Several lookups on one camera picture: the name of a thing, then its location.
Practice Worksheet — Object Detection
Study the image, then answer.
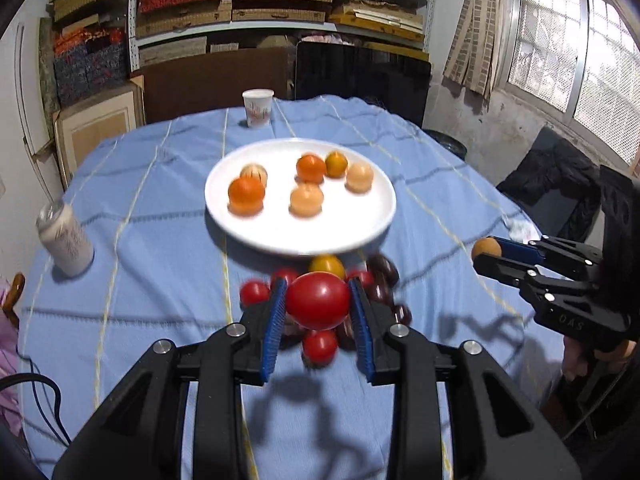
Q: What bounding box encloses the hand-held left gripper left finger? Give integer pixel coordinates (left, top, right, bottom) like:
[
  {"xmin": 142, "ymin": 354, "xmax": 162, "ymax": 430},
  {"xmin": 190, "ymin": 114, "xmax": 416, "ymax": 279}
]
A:
[{"xmin": 52, "ymin": 277, "xmax": 289, "ymax": 480}]

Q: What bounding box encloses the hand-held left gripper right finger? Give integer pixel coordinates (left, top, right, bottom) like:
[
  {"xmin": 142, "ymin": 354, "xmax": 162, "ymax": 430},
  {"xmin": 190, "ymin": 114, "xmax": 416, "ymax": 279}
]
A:
[{"xmin": 348, "ymin": 277, "xmax": 583, "ymax": 480}]

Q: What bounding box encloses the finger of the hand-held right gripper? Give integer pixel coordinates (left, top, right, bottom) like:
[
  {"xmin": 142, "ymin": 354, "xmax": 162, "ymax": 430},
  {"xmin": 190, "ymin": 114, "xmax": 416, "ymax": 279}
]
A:
[
  {"xmin": 487, "ymin": 236, "xmax": 603, "ymax": 281},
  {"xmin": 472, "ymin": 255, "xmax": 563, "ymax": 307}
]

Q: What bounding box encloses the small pale yellow round fruit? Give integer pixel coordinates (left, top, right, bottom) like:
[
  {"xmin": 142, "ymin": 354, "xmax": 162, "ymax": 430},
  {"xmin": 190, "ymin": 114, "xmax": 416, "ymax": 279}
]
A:
[{"xmin": 471, "ymin": 238, "xmax": 502, "ymax": 263}]

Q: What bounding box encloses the yellow orange tomato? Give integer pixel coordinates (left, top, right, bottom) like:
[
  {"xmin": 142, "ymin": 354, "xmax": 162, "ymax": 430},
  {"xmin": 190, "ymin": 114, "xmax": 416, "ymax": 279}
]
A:
[{"xmin": 308, "ymin": 255, "xmax": 346, "ymax": 278}]

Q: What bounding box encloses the white round plate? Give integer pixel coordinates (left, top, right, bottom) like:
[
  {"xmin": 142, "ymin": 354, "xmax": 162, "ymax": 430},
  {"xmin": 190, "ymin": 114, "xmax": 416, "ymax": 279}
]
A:
[{"xmin": 205, "ymin": 137, "xmax": 397, "ymax": 257}]

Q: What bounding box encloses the person's right hand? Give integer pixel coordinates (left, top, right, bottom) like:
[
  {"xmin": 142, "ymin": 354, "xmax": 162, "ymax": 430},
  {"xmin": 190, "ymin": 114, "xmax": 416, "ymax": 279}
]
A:
[{"xmin": 562, "ymin": 335, "xmax": 638, "ymax": 388}]

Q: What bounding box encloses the crumpled white tissue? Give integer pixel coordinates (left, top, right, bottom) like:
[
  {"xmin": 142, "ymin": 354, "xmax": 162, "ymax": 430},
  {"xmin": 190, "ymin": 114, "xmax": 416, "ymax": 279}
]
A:
[{"xmin": 507, "ymin": 217, "xmax": 541, "ymax": 243}]

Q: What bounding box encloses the black jacket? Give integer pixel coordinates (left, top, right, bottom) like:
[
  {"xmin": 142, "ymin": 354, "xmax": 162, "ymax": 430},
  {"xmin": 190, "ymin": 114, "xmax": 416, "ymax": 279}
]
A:
[{"xmin": 497, "ymin": 145, "xmax": 601, "ymax": 241}]

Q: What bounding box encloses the black chair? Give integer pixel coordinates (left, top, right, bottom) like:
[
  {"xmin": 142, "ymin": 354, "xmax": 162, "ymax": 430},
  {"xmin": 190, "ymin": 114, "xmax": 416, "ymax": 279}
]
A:
[{"xmin": 500, "ymin": 127, "xmax": 606, "ymax": 243}]

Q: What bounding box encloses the blue checked tablecloth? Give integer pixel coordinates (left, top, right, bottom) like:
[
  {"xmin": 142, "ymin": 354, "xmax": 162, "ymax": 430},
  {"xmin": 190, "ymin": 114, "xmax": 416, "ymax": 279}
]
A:
[{"xmin": 17, "ymin": 95, "xmax": 571, "ymax": 480}]

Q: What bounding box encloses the round black stool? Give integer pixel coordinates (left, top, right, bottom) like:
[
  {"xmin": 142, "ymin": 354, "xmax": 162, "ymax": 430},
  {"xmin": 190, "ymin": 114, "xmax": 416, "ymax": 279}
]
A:
[{"xmin": 425, "ymin": 129, "xmax": 468, "ymax": 158}]

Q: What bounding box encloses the window with metal grille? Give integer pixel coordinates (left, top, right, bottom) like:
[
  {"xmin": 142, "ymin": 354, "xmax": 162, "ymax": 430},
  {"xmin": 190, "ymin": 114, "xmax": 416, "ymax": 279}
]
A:
[{"xmin": 500, "ymin": 0, "xmax": 640, "ymax": 166}]

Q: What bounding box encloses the beige checked curtain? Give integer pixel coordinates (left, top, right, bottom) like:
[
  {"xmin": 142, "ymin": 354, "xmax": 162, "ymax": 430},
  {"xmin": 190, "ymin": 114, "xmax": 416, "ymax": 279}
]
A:
[{"xmin": 442, "ymin": 0, "xmax": 506, "ymax": 98}]

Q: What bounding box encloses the white paper cup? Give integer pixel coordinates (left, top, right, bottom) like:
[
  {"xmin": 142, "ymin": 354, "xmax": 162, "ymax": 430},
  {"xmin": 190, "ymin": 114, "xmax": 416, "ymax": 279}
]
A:
[{"xmin": 242, "ymin": 89, "xmax": 275, "ymax": 128}]

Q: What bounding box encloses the beige drink can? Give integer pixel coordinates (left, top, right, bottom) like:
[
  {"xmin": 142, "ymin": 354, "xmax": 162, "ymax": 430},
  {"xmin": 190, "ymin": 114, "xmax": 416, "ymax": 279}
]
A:
[{"xmin": 36, "ymin": 200, "xmax": 95, "ymax": 278}]

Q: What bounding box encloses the black glossy panel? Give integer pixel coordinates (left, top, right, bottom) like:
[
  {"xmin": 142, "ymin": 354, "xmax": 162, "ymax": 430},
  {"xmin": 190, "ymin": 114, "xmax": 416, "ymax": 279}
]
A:
[{"xmin": 295, "ymin": 41, "xmax": 432, "ymax": 128}]

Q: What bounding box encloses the brown board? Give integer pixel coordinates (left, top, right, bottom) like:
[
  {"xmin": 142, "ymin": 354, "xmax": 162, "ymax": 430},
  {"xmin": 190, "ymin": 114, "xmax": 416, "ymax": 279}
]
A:
[{"xmin": 137, "ymin": 47, "xmax": 296, "ymax": 123}]

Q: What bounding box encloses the brown wooden chair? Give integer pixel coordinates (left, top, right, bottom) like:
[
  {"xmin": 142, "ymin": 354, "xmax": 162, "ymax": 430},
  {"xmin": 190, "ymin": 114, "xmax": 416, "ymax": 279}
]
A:
[{"xmin": 0, "ymin": 272, "xmax": 26, "ymax": 331}]

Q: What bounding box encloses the pink cloth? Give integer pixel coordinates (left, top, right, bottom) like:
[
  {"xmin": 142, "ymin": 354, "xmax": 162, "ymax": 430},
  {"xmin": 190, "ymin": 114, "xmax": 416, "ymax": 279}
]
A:
[{"xmin": 0, "ymin": 285, "xmax": 31, "ymax": 436}]

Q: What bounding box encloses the pile of blue patterned boxes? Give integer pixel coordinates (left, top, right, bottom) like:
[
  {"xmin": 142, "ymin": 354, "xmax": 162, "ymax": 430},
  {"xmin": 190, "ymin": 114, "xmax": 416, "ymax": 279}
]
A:
[{"xmin": 52, "ymin": 27, "xmax": 130, "ymax": 108}]

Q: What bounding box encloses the white leaning board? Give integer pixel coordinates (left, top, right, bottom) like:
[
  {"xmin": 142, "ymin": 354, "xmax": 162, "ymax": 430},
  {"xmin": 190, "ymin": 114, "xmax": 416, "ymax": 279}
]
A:
[{"xmin": 12, "ymin": 20, "xmax": 56, "ymax": 156}]

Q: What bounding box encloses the white metal shelf rack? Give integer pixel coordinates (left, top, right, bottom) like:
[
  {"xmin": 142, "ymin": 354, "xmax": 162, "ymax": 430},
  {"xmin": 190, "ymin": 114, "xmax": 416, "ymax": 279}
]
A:
[{"xmin": 127, "ymin": 0, "xmax": 433, "ymax": 73}]

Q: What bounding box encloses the black cable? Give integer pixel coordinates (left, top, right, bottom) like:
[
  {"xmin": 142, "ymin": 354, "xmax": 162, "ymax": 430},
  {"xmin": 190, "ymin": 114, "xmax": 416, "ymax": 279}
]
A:
[{"xmin": 0, "ymin": 360, "xmax": 73, "ymax": 448}]

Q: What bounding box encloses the beige picture frame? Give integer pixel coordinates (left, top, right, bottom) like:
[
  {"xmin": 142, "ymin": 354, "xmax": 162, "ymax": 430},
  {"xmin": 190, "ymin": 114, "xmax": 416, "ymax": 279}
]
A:
[{"xmin": 52, "ymin": 77, "xmax": 146, "ymax": 188}]

